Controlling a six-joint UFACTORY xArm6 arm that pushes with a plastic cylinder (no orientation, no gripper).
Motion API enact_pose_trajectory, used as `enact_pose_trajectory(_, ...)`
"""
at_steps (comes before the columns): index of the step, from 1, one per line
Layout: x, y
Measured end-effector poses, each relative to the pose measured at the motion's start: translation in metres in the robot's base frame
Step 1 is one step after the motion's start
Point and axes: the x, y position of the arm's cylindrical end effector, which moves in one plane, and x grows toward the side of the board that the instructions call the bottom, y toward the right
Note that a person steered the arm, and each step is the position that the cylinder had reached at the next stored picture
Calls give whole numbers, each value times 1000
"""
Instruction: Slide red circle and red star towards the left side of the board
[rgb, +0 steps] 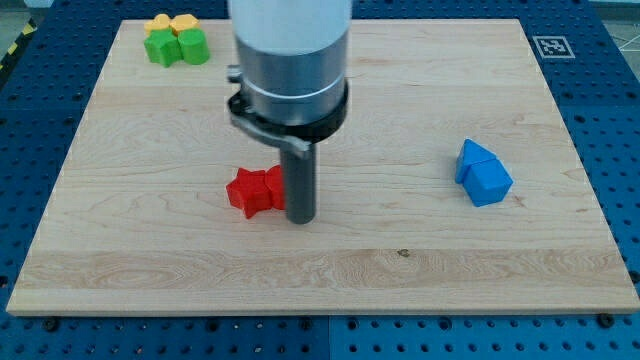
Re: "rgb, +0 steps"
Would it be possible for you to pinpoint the black and white fiducial tag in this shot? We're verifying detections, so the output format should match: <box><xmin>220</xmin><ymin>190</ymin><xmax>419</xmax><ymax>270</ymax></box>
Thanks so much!
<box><xmin>533</xmin><ymin>35</ymin><xmax>575</xmax><ymax>59</ymax></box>

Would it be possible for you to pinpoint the black clamp with metal bracket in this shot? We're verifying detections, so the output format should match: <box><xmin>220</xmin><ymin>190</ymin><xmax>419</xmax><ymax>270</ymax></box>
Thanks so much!
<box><xmin>227</xmin><ymin>65</ymin><xmax>349</xmax><ymax>159</ymax></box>

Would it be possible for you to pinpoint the blue cube block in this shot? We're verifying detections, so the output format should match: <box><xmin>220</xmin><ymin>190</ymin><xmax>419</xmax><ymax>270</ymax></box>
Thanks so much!
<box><xmin>462</xmin><ymin>159</ymin><xmax>513</xmax><ymax>207</ymax></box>

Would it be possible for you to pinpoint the yellow heart block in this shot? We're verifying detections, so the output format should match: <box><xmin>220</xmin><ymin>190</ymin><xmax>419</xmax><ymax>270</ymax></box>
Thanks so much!
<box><xmin>144</xmin><ymin>13</ymin><xmax>171</xmax><ymax>36</ymax></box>

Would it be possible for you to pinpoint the yellow hexagon block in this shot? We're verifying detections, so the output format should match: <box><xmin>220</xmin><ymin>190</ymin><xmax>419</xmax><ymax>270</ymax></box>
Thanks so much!
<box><xmin>169</xmin><ymin>13</ymin><xmax>200</xmax><ymax>36</ymax></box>

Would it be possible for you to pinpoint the light wooden board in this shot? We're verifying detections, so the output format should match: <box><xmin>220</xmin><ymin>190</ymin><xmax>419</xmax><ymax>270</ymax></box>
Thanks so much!
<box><xmin>7</xmin><ymin>19</ymin><xmax>639</xmax><ymax>317</ymax></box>

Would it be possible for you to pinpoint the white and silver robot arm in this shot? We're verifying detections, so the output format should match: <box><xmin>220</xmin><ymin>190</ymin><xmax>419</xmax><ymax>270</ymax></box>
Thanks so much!
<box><xmin>227</xmin><ymin>0</ymin><xmax>352</xmax><ymax>224</ymax></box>

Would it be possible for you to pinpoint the red star block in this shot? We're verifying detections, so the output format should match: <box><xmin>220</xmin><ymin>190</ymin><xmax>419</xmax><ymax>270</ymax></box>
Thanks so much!
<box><xmin>226</xmin><ymin>168</ymin><xmax>273</xmax><ymax>219</ymax></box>

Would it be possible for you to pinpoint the green star block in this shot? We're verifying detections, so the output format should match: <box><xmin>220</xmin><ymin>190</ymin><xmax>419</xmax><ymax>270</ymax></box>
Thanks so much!
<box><xmin>144</xmin><ymin>29</ymin><xmax>182</xmax><ymax>67</ymax></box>

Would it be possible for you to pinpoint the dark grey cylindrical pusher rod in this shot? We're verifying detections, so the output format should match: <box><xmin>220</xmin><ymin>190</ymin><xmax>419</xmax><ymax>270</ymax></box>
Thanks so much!
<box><xmin>280</xmin><ymin>144</ymin><xmax>316</xmax><ymax>224</ymax></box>

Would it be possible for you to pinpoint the blue triangle block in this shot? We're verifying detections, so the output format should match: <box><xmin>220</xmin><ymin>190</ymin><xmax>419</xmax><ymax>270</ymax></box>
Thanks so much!
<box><xmin>455</xmin><ymin>138</ymin><xmax>497</xmax><ymax>184</ymax></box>

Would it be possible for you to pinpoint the green circle block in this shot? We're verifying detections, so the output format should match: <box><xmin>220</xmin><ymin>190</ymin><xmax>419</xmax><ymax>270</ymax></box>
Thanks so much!
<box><xmin>178</xmin><ymin>28</ymin><xmax>210</xmax><ymax>65</ymax></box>

